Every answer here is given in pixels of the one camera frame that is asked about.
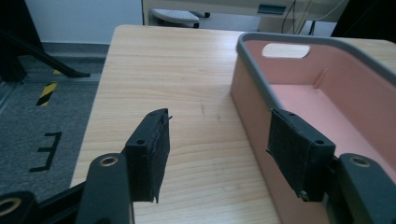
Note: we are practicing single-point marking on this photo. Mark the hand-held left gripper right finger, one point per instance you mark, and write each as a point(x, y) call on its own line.
point(308, 155)

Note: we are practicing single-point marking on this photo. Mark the black metal stand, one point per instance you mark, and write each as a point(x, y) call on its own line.
point(18, 46)

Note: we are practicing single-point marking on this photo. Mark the beige cabinet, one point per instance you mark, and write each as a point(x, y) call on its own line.
point(249, 9)

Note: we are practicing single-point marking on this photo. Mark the black tape floor mark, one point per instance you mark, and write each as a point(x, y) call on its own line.
point(49, 151)

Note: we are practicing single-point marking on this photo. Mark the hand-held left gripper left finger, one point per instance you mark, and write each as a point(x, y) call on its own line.
point(146, 161)

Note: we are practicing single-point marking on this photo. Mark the pink plastic basket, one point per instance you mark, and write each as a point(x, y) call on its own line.
point(314, 102)

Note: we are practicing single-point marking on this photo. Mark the grey office chair base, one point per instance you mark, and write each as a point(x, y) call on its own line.
point(177, 16)

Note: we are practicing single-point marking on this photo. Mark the yellow black hazard tape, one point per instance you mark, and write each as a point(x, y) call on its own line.
point(47, 92)

